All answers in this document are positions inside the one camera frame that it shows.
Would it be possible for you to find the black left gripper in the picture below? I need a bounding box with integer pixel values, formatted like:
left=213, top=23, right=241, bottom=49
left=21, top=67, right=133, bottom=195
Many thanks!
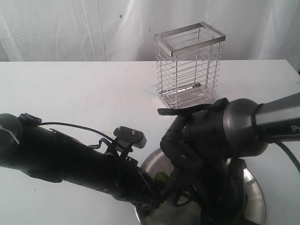
left=106, top=157, right=165, bottom=209

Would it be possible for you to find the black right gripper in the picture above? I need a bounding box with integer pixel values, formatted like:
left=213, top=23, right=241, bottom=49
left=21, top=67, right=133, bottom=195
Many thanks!
left=161, top=168, right=248, bottom=225

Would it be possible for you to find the green vegetable piece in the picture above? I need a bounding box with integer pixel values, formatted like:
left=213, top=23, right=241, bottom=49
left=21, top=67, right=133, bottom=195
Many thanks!
left=153, top=172, right=169, bottom=189

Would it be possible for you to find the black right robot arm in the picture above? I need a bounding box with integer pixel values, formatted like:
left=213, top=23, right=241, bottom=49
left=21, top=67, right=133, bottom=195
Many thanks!
left=158, top=94, right=300, bottom=225

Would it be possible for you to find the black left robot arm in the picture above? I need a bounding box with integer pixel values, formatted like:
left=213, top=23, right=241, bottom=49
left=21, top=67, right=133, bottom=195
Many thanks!
left=0, top=113, right=167, bottom=209

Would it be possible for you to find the round steel plate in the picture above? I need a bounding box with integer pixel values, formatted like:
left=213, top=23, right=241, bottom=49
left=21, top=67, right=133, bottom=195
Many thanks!
left=135, top=149, right=266, bottom=225

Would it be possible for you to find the white backdrop curtain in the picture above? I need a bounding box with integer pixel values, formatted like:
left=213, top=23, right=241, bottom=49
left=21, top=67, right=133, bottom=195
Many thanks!
left=0, top=0, right=300, bottom=66

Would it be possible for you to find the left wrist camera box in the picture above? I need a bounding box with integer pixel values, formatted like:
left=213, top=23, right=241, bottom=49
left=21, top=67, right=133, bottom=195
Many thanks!
left=113, top=126, right=147, bottom=149

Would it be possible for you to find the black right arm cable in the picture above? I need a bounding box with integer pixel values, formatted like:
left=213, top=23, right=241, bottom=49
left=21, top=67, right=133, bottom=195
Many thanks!
left=274, top=138, right=300, bottom=174

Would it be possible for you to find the wire metal utensil rack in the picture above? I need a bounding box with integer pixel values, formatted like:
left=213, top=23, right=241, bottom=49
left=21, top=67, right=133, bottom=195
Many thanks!
left=154, top=22, right=226, bottom=109

